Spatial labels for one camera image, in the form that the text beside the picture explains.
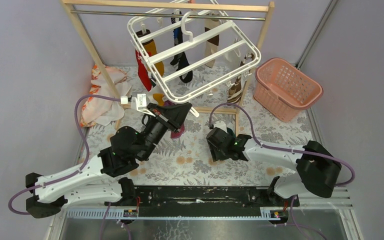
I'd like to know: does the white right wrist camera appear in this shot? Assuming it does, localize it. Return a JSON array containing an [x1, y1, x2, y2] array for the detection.
[[213, 120, 228, 133]]

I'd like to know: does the orange purple sock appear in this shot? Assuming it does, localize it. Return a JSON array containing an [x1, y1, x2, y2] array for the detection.
[[163, 100, 185, 139]]

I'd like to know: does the brown mustard striped sock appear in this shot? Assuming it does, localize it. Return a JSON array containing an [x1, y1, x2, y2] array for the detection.
[[135, 29, 166, 106]]

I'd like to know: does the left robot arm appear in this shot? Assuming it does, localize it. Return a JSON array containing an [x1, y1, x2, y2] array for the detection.
[[25, 103, 192, 219]]

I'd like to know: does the orange white floral cloth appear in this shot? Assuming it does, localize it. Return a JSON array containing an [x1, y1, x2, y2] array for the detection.
[[79, 65, 132, 127]]

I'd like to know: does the red fluffy sock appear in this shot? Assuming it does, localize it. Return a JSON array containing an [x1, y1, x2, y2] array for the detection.
[[135, 50, 153, 92]]

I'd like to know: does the wooden drying rack frame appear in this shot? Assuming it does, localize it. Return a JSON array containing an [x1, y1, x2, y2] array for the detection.
[[60, 0, 276, 138]]

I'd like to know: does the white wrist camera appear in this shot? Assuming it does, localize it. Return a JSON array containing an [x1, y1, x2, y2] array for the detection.
[[213, 120, 228, 133], [120, 93, 155, 117]]

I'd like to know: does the pink plastic laundry basket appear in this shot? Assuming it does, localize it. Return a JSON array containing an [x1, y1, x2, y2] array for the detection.
[[253, 58, 324, 122]]

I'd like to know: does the brown white striped sock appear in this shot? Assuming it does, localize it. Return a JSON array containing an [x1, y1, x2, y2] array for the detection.
[[227, 53, 255, 104]]

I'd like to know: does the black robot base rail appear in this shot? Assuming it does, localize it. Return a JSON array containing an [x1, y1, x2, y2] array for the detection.
[[105, 184, 299, 222]]

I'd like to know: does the beige brown striped sock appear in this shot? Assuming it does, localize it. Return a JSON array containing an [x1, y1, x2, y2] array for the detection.
[[204, 18, 221, 68]]

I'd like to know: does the cream white sock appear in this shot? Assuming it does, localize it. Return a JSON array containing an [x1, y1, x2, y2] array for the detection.
[[223, 47, 242, 70]]

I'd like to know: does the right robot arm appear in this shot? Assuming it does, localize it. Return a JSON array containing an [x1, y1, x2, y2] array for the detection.
[[206, 127, 342, 206]]

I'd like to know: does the black blue sock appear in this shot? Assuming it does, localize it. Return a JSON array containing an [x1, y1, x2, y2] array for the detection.
[[170, 27, 193, 84]]

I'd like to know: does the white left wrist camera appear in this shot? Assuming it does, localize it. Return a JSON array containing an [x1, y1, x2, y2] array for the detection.
[[120, 93, 155, 117]]

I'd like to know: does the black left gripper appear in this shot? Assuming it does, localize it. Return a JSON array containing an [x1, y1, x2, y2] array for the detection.
[[137, 104, 193, 162]]

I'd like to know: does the white plastic sock hanger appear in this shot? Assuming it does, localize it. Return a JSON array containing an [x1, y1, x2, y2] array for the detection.
[[127, 0, 269, 104]]

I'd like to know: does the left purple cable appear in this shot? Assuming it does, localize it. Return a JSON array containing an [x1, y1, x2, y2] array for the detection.
[[7, 94, 127, 216]]

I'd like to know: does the floral patterned mat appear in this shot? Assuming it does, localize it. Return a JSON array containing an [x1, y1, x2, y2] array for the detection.
[[87, 65, 315, 186]]

